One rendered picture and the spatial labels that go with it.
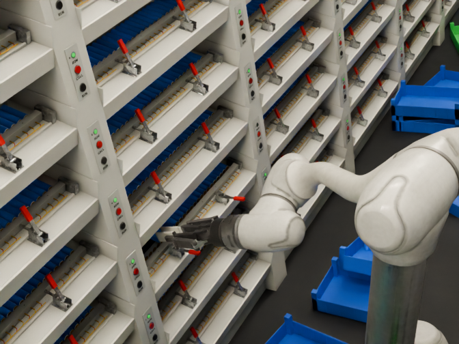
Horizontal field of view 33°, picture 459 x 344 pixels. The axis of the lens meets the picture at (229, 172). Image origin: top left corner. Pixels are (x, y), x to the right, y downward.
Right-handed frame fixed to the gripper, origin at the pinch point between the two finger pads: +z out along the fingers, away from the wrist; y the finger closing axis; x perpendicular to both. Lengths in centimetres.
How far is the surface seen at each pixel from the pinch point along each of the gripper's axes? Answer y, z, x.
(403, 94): -180, 5, 50
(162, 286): 11.1, -0.2, 9.3
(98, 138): 19.3, -12.9, -40.5
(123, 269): 23.1, -4.1, -6.0
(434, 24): -253, 9, 45
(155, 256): 5.1, 3.7, 3.8
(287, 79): -75, -5, -9
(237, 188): -35.6, 0.9, 8.2
